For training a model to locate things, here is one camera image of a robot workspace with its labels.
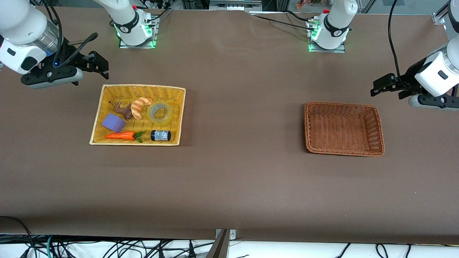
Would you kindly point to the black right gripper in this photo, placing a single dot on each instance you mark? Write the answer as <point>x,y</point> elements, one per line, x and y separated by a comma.
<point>69,57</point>

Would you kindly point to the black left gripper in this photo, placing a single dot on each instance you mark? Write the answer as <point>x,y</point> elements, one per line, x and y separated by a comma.
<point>408,78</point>

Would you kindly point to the clear yellowish tape roll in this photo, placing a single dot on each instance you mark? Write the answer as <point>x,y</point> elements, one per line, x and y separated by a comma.
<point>168,116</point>

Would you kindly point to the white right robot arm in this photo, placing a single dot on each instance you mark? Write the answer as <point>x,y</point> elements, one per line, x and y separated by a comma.
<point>21,21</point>

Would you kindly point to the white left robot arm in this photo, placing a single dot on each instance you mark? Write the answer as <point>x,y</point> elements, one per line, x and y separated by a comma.
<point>337,21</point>

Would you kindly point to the brown root toy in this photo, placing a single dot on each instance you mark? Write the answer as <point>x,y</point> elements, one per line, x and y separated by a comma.
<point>127,113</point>

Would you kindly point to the toy croissant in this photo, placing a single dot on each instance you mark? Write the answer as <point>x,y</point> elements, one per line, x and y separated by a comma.
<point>138,107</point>

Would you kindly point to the purple cube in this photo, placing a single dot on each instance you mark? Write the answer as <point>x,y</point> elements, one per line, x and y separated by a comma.
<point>114,122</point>

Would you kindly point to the brown woven basket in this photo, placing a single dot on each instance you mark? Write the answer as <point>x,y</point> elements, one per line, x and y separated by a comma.
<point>340,129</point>

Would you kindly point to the orange toy carrot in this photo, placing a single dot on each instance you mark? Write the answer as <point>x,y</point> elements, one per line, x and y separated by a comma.
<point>122,135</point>

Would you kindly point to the yellow woven basket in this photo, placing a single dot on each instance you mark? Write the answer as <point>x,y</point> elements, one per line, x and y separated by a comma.
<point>168,93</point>

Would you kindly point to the white power strip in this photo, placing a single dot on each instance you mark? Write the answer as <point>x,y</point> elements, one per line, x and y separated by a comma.
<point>154,3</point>

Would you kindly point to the small black blue can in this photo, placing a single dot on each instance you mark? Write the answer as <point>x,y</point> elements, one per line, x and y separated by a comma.
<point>160,135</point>

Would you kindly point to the orange background object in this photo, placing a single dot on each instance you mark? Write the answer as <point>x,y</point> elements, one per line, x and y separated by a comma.
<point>304,4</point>

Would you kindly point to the table cover cloth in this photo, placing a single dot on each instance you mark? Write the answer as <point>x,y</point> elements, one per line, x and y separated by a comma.
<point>236,186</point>

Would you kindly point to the dark metal profile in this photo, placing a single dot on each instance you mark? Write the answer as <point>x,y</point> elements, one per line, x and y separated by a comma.
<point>218,249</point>

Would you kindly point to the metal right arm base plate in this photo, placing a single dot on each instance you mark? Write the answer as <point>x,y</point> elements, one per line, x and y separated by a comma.
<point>143,46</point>

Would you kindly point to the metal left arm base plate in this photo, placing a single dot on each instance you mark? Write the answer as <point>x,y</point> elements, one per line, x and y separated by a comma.
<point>333,51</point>

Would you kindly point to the metal table edge bracket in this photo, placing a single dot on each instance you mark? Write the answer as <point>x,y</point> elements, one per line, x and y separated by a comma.
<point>233,234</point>

